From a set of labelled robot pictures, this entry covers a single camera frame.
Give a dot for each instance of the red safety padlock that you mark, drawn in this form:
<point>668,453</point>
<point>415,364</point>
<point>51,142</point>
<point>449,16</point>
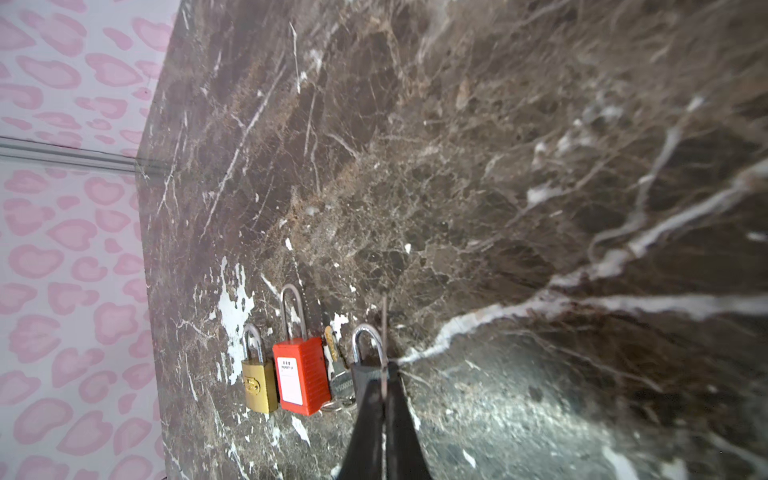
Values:
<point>300,364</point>

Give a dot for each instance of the aluminium corner frame post left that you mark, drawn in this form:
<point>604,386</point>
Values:
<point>48,155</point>

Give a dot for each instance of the silver red-lock key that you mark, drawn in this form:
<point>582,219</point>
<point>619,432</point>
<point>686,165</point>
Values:
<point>340,380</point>

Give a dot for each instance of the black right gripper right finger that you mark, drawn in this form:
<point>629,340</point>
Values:
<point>404,456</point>

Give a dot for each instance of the brass padlock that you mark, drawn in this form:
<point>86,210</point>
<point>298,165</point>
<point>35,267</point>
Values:
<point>259,377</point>

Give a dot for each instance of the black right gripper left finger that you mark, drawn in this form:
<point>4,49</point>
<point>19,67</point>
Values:
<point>364,456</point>

